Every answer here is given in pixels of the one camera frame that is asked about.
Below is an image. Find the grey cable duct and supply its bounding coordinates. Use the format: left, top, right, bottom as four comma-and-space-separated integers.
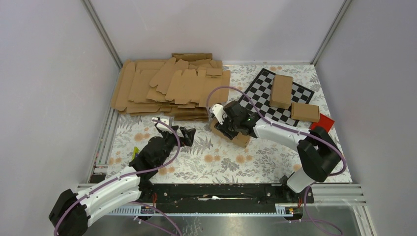
100, 202, 292, 217

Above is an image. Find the folded cardboard box upright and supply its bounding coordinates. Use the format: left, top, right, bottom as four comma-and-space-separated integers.
269, 74, 293, 109

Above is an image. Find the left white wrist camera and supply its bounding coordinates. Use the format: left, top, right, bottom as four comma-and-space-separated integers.
151, 117, 172, 133

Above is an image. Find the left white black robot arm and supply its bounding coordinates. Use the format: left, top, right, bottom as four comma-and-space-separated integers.
48, 123, 196, 236

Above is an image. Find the stack of flat cardboard blanks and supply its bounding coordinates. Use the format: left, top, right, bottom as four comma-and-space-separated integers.
111, 53, 231, 121

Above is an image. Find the brown cardboard box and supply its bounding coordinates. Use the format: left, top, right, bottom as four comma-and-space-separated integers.
210, 118, 251, 148

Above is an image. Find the red box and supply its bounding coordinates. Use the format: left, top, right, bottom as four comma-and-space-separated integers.
309, 113, 335, 133

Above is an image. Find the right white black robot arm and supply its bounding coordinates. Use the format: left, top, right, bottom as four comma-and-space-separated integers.
210, 101, 342, 203

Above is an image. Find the black white checkerboard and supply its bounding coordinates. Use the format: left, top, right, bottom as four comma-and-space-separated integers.
238, 68, 314, 126

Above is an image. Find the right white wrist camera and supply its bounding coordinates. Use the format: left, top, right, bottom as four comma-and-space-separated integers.
210, 104, 226, 124

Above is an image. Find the purple cable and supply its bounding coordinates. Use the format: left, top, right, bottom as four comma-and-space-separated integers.
206, 86, 348, 236
54, 118, 183, 236

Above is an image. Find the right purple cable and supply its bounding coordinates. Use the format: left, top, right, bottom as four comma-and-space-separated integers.
206, 86, 348, 236

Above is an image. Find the folded cardboard box flat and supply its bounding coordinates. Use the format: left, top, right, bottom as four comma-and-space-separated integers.
291, 102, 320, 122

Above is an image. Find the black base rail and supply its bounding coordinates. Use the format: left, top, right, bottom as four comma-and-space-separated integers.
133, 182, 315, 214

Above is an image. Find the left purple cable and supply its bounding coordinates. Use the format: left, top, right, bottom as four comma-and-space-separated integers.
54, 118, 183, 236

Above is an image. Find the floral table mat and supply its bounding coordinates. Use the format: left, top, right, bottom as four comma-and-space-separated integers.
106, 65, 330, 183

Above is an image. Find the small yellow green object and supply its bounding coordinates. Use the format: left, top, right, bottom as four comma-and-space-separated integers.
132, 147, 139, 160

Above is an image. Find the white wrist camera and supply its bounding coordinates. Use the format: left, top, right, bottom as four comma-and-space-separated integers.
210, 104, 226, 124
151, 117, 172, 133

